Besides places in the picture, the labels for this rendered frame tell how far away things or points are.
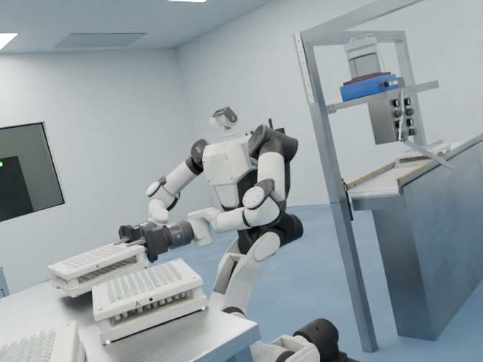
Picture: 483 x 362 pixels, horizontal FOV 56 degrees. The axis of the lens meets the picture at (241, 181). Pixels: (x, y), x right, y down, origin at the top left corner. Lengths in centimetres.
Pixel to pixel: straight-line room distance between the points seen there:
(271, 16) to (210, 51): 129
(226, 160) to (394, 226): 107
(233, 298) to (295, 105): 491
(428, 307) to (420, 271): 19
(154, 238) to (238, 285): 41
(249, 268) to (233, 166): 40
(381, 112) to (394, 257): 78
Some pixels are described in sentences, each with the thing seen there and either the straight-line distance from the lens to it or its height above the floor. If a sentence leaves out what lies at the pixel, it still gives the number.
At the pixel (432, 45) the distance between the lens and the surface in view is 198.
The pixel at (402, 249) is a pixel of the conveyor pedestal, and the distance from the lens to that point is 245.
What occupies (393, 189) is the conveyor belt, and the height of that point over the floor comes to 82.
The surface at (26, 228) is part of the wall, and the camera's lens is 632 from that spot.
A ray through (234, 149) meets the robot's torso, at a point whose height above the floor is 119.
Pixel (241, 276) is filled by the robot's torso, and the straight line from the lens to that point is 175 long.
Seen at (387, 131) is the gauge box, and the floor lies 110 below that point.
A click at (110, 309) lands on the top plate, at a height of 95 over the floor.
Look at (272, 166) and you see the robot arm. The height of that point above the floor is 112.
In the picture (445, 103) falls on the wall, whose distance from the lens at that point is 552.
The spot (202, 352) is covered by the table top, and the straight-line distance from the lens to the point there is 89.
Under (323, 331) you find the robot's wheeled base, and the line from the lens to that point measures 209.
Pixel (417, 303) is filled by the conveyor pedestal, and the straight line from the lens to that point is 254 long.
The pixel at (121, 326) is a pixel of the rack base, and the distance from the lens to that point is 106.
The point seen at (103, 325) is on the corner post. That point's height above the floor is 92.
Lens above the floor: 125
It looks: 6 degrees down
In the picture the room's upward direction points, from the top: 13 degrees counter-clockwise
